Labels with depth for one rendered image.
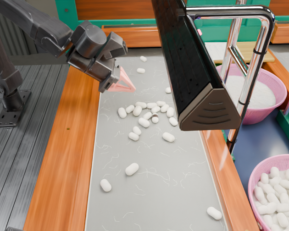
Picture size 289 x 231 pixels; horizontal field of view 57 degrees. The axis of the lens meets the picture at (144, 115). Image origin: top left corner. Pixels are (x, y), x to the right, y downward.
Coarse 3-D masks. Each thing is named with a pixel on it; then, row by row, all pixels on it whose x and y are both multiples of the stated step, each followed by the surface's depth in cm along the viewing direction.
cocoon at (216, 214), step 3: (210, 207) 58; (207, 210) 58; (210, 210) 57; (213, 210) 57; (216, 210) 57; (210, 213) 57; (213, 213) 57; (216, 213) 57; (219, 213) 57; (213, 216) 57; (216, 216) 57; (219, 216) 56; (216, 219) 57; (219, 219) 57
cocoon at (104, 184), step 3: (102, 180) 63; (105, 180) 63; (102, 183) 62; (105, 183) 62; (108, 183) 62; (102, 186) 62; (105, 186) 62; (108, 186) 62; (105, 189) 62; (108, 189) 62
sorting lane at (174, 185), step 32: (128, 64) 105; (160, 64) 105; (128, 96) 90; (160, 96) 90; (96, 128) 78; (128, 128) 78; (160, 128) 78; (96, 160) 70; (128, 160) 70; (160, 160) 70; (192, 160) 70; (96, 192) 62; (128, 192) 62; (160, 192) 62; (192, 192) 62; (96, 224) 57; (128, 224) 57; (160, 224) 57; (192, 224) 57; (224, 224) 57
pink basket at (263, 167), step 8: (264, 160) 66; (272, 160) 67; (280, 160) 67; (288, 160) 68; (256, 168) 64; (264, 168) 67; (280, 168) 68; (288, 168) 69; (256, 176) 65; (248, 184) 61; (248, 192) 60; (256, 216) 56; (264, 224) 54
